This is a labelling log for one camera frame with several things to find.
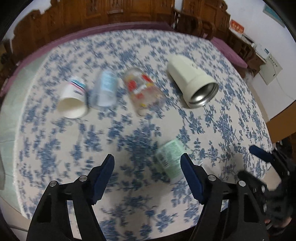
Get white paper cup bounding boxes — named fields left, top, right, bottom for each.
left=57, top=76, right=88, bottom=119

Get carved wooden sofa bench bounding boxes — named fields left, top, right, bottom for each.
left=1, top=1, right=175, bottom=69

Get clear glass red flowers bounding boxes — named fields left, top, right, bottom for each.
left=122, top=67, right=166, bottom=116

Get white wall panel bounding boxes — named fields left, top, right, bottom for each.
left=259, top=54, right=282, bottom=85

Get blue floral tablecloth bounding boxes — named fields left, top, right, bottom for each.
left=14, top=30, right=271, bottom=240

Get light blue plastic cup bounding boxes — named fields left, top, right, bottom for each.
left=89, top=70, right=118, bottom=109

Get carved wooden armchair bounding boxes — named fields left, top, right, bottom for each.
left=171, top=0, right=230, bottom=40

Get red calendar card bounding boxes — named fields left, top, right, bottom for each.
left=229, top=20, right=244, bottom=34

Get person's right hand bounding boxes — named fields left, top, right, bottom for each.
left=264, top=216, right=292, bottom=230

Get white appliance box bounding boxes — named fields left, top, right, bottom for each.
left=255, top=44, right=270, bottom=60

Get cream steel thermos cup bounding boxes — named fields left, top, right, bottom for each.
left=167, top=55, right=219, bottom=108

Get grey wall electrical box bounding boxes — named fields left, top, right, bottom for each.
left=262, top=4, right=285, bottom=28

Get green label paper cup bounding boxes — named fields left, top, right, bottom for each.
left=155, top=140, right=185, bottom=184

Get wooden side table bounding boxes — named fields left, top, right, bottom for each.
left=226, top=30, right=265, bottom=78

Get purple armchair cushion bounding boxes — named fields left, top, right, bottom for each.
left=211, top=37, right=247, bottom=68

